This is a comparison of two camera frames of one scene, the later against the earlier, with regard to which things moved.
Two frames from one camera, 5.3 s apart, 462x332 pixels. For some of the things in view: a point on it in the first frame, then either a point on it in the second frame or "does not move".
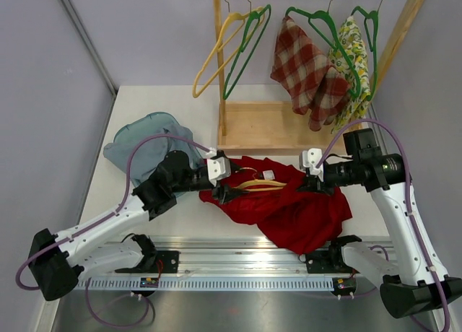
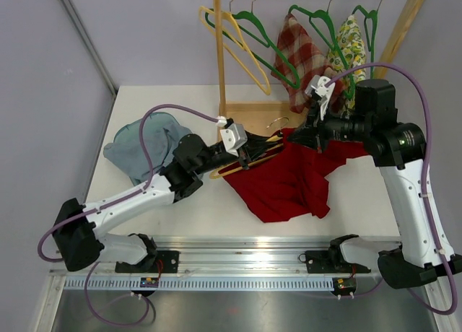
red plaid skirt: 307,81 does not move
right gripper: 313,183 to 314,133
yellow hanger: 256,185 to 237,166
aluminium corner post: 107,79 does not move
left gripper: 227,193 to 255,147
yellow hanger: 237,28 to 233,41
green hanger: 255,26 to 248,23
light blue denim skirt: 148,154 does not move
